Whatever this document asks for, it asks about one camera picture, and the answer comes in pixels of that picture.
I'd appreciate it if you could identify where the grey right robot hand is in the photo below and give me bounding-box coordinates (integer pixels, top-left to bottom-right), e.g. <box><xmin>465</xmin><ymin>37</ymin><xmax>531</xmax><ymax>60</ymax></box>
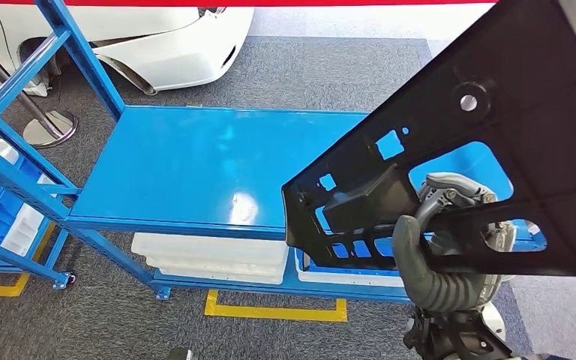
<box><xmin>392</xmin><ymin>171</ymin><xmax>518</xmax><ymax>304</ymax></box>

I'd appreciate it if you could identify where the black plastic plate frame part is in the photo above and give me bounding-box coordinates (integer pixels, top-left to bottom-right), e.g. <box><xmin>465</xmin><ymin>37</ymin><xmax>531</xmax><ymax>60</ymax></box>
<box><xmin>281</xmin><ymin>0</ymin><xmax>576</xmax><ymax>278</ymax></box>

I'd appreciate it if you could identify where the blue plastic bin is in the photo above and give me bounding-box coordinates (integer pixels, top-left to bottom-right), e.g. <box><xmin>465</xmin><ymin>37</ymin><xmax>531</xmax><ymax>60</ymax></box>
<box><xmin>310</xmin><ymin>237</ymin><xmax>404</xmax><ymax>278</ymax></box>
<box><xmin>0</xmin><ymin>158</ymin><xmax>41</xmax><ymax>250</ymax></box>

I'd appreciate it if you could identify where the white car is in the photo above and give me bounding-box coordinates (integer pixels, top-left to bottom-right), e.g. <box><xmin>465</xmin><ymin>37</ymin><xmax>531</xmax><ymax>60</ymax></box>
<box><xmin>0</xmin><ymin>4</ymin><xmax>255</xmax><ymax>96</ymax></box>

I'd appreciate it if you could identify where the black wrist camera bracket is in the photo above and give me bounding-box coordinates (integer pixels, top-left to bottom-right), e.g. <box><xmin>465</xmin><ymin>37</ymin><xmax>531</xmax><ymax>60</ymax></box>
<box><xmin>403</xmin><ymin>305</ymin><xmax>514</xmax><ymax>360</ymax></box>

